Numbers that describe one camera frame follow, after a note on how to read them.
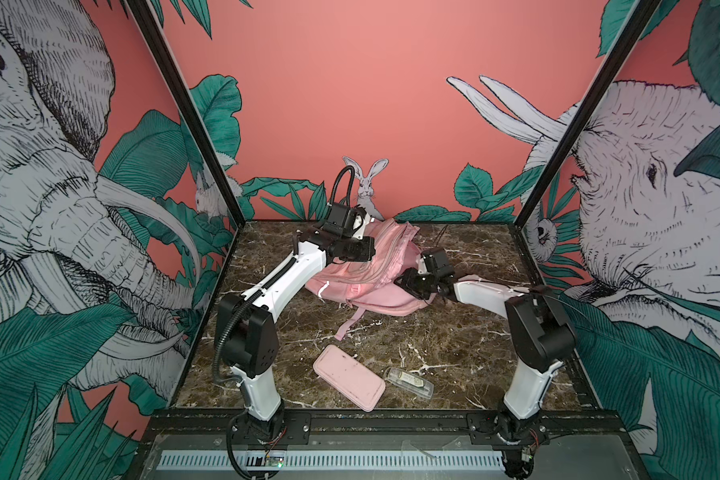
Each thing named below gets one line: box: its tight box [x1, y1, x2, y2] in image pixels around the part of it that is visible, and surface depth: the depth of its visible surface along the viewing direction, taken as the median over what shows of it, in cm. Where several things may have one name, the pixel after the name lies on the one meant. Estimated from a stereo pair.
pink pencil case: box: [313, 344, 386, 412], surface depth 82 cm
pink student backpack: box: [305, 218, 435, 341], surface depth 92 cm
